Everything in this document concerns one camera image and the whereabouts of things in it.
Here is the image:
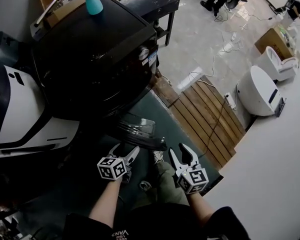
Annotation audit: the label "wooden slatted platform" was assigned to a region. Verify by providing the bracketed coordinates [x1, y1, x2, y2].
[151, 69, 248, 170]

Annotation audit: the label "white toilet open lid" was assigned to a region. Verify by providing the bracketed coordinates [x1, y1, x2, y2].
[255, 45, 300, 83]

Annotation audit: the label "dark green floor mat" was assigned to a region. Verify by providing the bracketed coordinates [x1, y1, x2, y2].
[19, 87, 225, 235]

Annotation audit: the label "black cable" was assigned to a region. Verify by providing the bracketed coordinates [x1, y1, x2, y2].
[197, 97, 229, 159]

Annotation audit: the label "person's olive trousers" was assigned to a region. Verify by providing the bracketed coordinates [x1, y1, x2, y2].
[129, 158, 191, 210]

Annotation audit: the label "white black shell appliance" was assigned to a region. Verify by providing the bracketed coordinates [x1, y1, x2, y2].
[0, 30, 81, 160]

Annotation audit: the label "person's right shoe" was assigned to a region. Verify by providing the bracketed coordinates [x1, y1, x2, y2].
[151, 149, 165, 165]

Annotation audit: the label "black washing machine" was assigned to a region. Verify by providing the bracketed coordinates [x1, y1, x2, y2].
[30, 0, 160, 122]

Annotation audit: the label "person's black shirt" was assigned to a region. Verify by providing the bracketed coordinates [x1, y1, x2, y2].
[61, 203, 251, 240]

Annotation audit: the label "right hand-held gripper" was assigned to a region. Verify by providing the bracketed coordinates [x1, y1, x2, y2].
[168, 142, 210, 196]

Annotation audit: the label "white counter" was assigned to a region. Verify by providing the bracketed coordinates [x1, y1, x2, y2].
[204, 66, 300, 240]

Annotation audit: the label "teal spray bottle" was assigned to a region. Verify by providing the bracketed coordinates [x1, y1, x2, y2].
[84, 0, 104, 16]

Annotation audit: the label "grey metal box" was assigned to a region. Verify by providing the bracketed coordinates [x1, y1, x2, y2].
[29, 20, 50, 41]

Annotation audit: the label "white power strip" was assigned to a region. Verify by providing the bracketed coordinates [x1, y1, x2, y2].
[229, 32, 241, 50]
[223, 91, 238, 110]

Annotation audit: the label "person's shoe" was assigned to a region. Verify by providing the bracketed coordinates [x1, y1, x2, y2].
[138, 180, 153, 193]
[151, 149, 165, 165]

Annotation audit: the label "person's left shoe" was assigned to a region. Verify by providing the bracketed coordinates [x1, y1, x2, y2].
[138, 180, 153, 193]

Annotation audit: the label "metal tube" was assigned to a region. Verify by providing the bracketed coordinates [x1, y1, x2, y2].
[29, 0, 61, 30]

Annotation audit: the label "black table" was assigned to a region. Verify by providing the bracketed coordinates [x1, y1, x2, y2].
[121, 0, 181, 47]

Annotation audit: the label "person's left forearm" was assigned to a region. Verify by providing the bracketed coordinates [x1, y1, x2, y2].
[88, 176, 124, 229]

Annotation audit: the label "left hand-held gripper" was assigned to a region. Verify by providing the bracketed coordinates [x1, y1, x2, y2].
[96, 142, 141, 184]

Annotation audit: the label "person's right forearm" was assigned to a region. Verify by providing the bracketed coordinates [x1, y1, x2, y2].
[186, 190, 216, 229]

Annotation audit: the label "white cable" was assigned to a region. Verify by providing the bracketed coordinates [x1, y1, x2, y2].
[188, 40, 241, 85]

